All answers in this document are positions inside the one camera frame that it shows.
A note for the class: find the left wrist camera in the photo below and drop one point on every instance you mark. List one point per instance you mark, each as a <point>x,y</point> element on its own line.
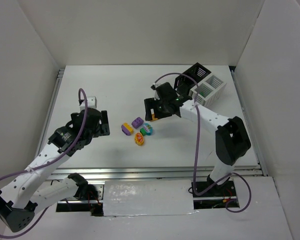
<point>91,103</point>

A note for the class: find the aluminium rail frame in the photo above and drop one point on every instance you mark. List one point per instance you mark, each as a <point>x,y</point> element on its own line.
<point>120,90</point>

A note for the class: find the purple lego brick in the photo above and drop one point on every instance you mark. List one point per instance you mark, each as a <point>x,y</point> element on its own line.
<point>137,122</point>

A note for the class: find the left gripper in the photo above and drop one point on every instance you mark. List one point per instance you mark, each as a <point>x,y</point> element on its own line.
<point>103,123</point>

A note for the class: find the teal frog flower lego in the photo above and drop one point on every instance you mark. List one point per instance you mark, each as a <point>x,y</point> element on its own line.
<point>146,129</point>

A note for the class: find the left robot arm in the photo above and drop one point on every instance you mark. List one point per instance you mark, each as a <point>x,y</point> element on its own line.
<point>22,198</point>

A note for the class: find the white slatted container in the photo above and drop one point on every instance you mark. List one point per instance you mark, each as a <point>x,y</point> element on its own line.
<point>211,86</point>

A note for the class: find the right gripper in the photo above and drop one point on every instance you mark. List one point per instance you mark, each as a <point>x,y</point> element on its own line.
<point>150,107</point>

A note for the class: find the yellow butterfly lego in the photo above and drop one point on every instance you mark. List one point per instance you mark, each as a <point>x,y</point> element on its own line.
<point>139,139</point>

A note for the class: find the white foil cover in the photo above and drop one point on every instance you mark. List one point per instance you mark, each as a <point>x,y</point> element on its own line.
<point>147,198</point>

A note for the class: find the purple and yellow lego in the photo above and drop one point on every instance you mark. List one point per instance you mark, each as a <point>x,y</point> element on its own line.
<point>127,129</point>

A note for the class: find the yellow curved lego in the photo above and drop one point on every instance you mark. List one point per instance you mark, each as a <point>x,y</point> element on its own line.
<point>153,118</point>

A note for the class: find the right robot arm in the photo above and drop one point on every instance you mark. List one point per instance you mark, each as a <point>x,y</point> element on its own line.
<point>231,138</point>

